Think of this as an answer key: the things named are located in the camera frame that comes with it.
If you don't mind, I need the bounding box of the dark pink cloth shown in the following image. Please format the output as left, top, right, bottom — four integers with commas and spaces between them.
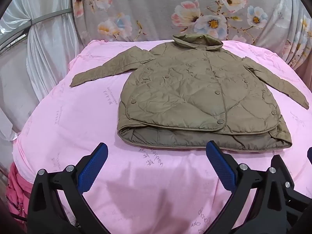
5, 163, 32, 223

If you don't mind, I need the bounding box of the pink bed sheet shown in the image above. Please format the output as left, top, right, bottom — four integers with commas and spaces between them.
12, 39, 312, 234

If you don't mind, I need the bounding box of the olive quilted jacket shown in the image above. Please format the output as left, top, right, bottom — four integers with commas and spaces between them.
70, 34, 309, 150

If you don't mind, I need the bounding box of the curved metal rod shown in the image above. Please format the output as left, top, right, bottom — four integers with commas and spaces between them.
0, 8, 74, 50

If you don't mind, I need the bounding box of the white satin curtain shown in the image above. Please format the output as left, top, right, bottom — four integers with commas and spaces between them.
0, 0, 82, 152

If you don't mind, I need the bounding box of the grey floral cloth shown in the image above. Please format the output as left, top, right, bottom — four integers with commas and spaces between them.
72, 0, 312, 83

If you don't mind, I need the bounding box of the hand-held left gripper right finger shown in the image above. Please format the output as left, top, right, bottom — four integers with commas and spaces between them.
206, 141, 289, 234

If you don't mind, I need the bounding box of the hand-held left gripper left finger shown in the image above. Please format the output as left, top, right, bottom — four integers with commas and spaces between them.
27, 142, 109, 234

